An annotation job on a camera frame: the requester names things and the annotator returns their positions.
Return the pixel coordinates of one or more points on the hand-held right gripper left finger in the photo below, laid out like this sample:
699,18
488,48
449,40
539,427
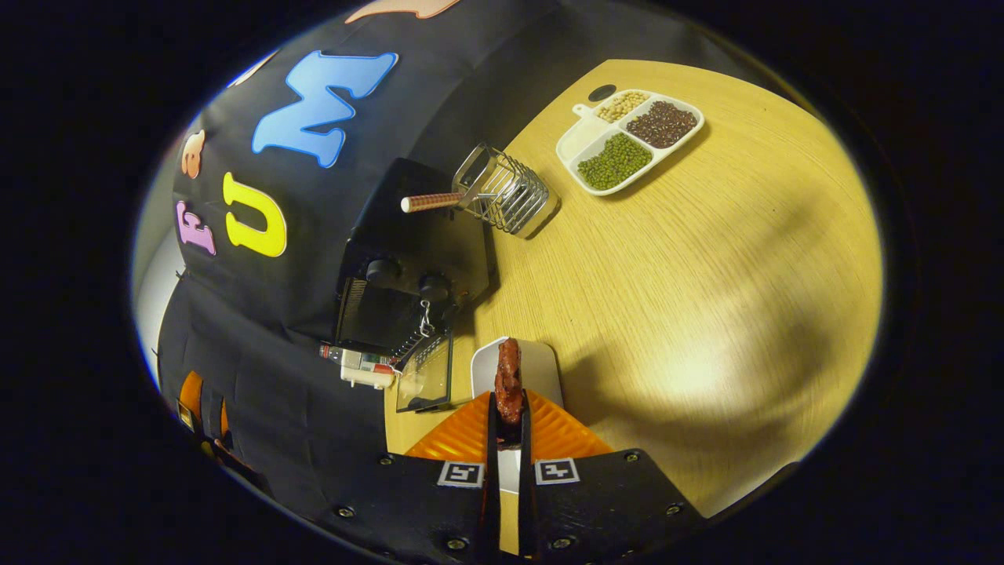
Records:
491,518

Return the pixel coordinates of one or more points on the white toaster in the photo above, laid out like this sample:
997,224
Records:
365,369

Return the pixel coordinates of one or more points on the white divided plate with beans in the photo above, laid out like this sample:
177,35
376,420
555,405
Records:
620,157

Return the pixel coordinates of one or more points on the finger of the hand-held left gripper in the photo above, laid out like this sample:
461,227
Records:
190,392

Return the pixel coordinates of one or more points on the reddish brown meat piece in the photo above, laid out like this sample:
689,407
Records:
508,380

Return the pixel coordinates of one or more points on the small white ribbed tray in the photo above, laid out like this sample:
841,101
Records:
541,369

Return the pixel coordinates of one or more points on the black electric oven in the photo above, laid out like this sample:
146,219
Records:
408,212

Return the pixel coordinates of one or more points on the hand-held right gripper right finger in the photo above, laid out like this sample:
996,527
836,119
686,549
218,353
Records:
527,518

